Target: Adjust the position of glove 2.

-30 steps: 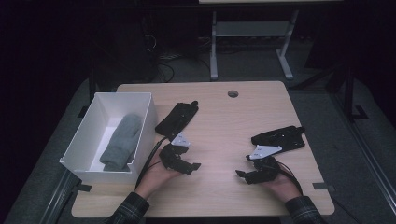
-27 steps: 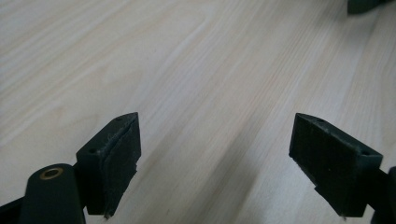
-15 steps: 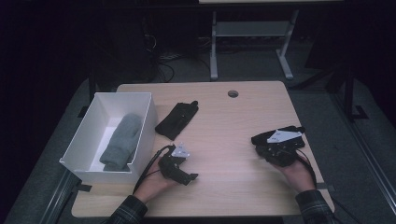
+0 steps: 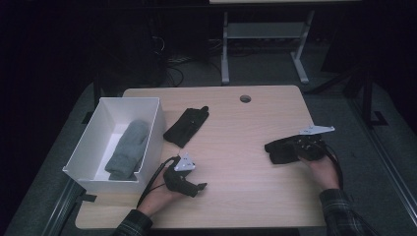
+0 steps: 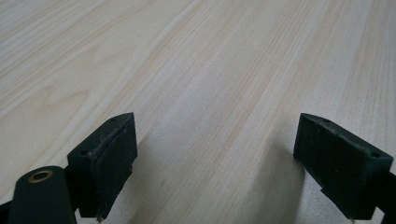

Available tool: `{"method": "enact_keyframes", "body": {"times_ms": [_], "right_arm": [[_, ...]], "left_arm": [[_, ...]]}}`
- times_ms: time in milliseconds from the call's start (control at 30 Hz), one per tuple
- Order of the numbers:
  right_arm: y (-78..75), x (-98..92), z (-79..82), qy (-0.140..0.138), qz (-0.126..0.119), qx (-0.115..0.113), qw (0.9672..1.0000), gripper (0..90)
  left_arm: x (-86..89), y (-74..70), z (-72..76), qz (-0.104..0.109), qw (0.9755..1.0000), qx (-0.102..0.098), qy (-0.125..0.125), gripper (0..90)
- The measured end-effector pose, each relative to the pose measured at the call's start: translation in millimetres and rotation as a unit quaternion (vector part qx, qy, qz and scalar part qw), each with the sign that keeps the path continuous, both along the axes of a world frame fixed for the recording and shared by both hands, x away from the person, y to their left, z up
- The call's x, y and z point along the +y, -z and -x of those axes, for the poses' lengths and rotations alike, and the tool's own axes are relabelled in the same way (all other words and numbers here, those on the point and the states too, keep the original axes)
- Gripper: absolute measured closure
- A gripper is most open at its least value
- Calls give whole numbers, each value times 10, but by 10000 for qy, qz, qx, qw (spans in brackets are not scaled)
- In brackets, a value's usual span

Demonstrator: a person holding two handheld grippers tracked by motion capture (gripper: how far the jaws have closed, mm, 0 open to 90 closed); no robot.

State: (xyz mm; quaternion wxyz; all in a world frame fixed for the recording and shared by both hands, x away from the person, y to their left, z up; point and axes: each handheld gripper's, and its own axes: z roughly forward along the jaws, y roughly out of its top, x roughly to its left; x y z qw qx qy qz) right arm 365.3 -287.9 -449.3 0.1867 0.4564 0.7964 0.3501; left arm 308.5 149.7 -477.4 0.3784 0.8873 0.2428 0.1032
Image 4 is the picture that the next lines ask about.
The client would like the black glove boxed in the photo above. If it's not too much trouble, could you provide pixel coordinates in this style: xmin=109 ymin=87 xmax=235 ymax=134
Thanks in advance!
xmin=264 ymin=136 xmax=308 ymax=165
xmin=162 ymin=105 xmax=210 ymax=149

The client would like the right hand-held gripper black cable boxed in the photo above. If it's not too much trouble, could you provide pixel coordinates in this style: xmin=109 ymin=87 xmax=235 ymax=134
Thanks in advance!
xmin=323 ymin=144 xmax=345 ymax=191

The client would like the person's left hand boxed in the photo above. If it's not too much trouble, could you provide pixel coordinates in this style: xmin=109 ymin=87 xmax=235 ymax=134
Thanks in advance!
xmin=136 ymin=167 xmax=182 ymax=218

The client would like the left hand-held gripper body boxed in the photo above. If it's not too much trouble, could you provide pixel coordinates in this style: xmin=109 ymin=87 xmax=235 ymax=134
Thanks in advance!
xmin=162 ymin=151 xmax=199 ymax=199

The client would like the person's right hand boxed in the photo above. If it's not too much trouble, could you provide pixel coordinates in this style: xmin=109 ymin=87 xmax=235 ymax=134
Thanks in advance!
xmin=299 ymin=152 xmax=341 ymax=192

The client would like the metal floor rail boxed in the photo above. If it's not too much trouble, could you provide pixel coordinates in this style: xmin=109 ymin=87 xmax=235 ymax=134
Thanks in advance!
xmin=40 ymin=178 xmax=84 ymax=236
xmin=346 ymin=97 xmax=417 ymax=218

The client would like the hand-held gripper black cable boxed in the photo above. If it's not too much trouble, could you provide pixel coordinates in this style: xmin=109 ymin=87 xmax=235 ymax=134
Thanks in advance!
xmin=323 ymin=144 xmax=345 ymax=191
xmin=137 ymin=155 xmax=180 ymax=206

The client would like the white box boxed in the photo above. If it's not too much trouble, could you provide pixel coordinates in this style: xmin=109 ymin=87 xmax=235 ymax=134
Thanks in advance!
xmin=62 ymin=96 xmax=167 ymax=195

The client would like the black stand leg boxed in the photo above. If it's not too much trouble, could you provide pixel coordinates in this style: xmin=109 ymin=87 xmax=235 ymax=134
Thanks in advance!
xmin=304 ymin=64 xmax=376 ymax=130

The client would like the tangle of floor cables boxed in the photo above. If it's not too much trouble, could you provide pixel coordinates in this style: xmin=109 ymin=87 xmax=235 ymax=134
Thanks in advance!
xmin=163 ymin=55 xmax=222 ymax=89

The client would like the grey metal table frame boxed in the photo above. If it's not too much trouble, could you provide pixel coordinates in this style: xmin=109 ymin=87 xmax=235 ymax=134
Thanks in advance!
xmin=220 ymin=9 xmax=316 ymax=86

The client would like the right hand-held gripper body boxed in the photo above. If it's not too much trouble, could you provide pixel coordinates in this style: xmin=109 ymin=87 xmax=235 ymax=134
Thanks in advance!
xmin=292 ymin=125 xmax=336 ymax=162

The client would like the left hand-held gripper black cable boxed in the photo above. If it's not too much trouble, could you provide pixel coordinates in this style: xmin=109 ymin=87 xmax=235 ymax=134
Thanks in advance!
xmin=137 ymin=155 xmax=180 ymax=206

